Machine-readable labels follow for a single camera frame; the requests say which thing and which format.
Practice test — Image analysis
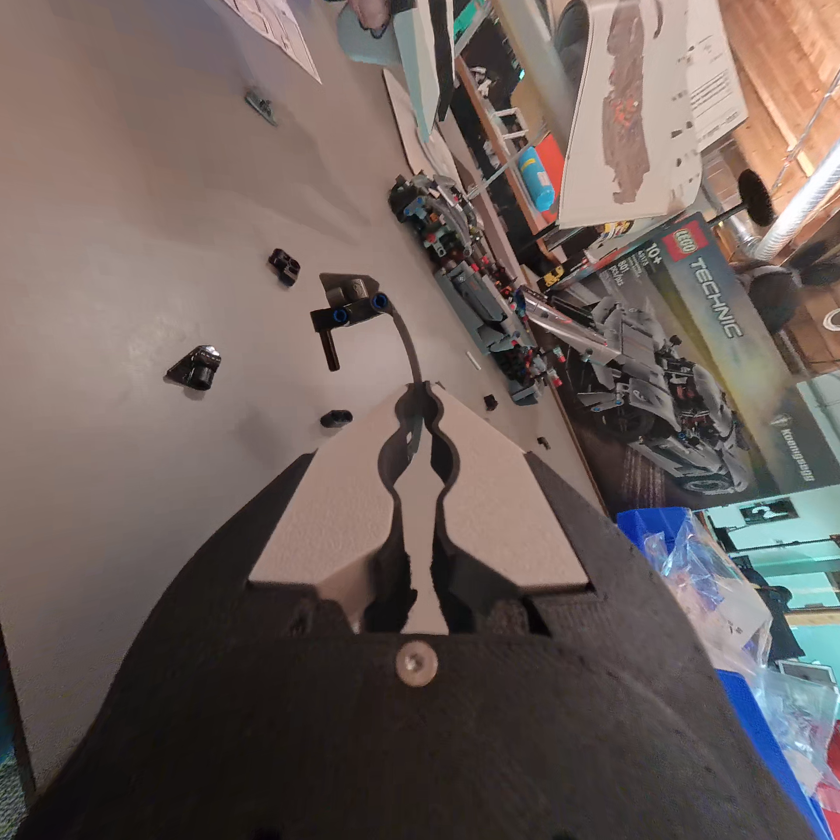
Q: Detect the person's left hand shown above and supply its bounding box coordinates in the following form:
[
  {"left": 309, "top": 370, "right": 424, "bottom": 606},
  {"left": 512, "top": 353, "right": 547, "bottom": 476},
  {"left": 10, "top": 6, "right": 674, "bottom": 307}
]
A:
[{"left": 348, "top": 0, "right": 396, "bottom": 32}]

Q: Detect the pale booklet stand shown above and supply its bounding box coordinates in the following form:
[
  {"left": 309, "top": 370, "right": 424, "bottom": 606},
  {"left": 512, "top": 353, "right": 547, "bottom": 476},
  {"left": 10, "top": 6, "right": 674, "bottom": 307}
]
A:
[{"left": 382, "top": 0, "right": 572, "bottom": 198}]

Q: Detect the short black pole with disc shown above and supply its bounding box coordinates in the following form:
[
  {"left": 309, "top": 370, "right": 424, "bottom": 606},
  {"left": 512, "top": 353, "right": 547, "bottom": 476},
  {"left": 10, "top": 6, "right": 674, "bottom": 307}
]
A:
[{"left": 705, "top": 169, "right": 777, "bottom": 228}]

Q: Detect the small toy brick beam subassembly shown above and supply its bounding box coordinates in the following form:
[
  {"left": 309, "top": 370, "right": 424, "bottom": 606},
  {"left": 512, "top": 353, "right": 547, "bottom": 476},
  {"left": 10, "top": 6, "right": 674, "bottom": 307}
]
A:
[{"left": 310, "top": 272, "right": 395, "bottom": 374}]

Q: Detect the building instruction booklet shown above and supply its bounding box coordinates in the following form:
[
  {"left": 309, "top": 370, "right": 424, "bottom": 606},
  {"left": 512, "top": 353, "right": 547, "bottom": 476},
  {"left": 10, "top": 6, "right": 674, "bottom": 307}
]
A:
[{"left": 558, "top": 0, "right": 749, "bottom": 229}]

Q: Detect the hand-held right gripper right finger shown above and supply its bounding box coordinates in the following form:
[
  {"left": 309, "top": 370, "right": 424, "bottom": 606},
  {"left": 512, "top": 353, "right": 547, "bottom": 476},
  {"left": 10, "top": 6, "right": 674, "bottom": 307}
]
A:
[{"left": 424, "top": 382, "right": 592, "bottom": 634}]

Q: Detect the blue plastic bin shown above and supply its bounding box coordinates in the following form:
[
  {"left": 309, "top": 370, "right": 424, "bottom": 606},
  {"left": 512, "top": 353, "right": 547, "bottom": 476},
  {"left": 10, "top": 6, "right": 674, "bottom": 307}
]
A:
[{"left": 617, "top": 507, "right": 834, "bottom": 840}]

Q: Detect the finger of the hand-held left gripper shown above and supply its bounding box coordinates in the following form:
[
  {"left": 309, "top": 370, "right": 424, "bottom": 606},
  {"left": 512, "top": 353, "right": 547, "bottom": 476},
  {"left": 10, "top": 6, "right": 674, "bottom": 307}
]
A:
[
  {"left": 392, "top": 0, "right": 442, "bottom": 143},
  {"left": 433, "top": 0, "right": 458, "bottom": 123}
]

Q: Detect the grey toy brick car model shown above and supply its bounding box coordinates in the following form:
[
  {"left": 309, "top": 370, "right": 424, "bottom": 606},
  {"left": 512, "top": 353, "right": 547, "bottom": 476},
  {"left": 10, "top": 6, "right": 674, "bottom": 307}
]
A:
[{"left": 388, "top": 172, "right": 568, "bottom": 406}]

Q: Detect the toy car set box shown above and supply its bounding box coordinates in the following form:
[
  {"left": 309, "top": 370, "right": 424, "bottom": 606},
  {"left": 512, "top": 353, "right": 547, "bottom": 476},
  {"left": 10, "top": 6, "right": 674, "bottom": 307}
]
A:
[{"left": 538, "top": 210, "right": 840, "bottom": 519}]

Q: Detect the white sticker sheet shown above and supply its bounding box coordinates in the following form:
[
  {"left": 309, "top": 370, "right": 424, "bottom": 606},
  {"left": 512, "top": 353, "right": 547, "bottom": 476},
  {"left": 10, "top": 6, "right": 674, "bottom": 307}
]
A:
[{"left": 220, "top": 0, "right": 322, "bottom": 85}]

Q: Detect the silver spiral ventilation duct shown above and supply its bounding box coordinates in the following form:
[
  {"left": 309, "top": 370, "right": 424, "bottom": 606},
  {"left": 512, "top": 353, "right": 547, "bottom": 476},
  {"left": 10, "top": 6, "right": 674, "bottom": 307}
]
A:
[{"left": 731, "top": 141, "right": 840, "bottom": 263}]

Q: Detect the orange box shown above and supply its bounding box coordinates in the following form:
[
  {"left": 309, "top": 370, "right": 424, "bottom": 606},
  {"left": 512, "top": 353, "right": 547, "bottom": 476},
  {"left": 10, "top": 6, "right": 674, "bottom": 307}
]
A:
[{"left": 535, "top": 131, "right": 569, "bottom": 198}]

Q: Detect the blue bottle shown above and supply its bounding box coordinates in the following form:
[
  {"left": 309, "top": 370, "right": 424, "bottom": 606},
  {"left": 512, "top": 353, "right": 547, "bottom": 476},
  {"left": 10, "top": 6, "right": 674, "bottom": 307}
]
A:
[{"left": 517, "top": 146, "right": 557, "bottom": 212}]

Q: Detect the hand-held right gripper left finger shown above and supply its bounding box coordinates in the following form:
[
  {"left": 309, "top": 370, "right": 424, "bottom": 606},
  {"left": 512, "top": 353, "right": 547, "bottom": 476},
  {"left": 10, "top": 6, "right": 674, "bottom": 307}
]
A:
[{"left": 247, "top": 384, "right": 417, "bottom": 634}]

